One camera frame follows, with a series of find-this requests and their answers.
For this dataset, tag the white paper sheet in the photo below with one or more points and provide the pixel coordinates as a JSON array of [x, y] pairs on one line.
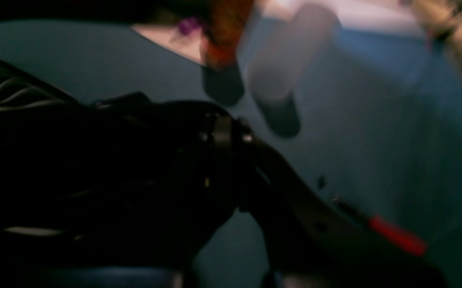
[[173, 39]]

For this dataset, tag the teal tablecloth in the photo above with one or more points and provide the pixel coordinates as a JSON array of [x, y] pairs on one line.
[[381, 116]]

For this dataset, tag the orange labelled bottle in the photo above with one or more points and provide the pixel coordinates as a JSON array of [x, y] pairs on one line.
[[226, 22]]

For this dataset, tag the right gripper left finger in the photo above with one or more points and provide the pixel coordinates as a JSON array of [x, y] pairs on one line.
[[199, 186]]

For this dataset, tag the translucent plastic cup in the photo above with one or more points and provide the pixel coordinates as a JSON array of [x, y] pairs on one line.
[[286, 53]]

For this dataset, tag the navy white striped t-shirt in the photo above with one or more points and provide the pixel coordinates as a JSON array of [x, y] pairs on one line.
[[80, 203]]

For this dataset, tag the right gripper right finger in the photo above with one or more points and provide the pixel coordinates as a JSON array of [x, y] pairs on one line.
[[325, 243]]

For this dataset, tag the pink toy figure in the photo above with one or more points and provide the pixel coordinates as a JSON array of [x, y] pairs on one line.
[[187, 26]]

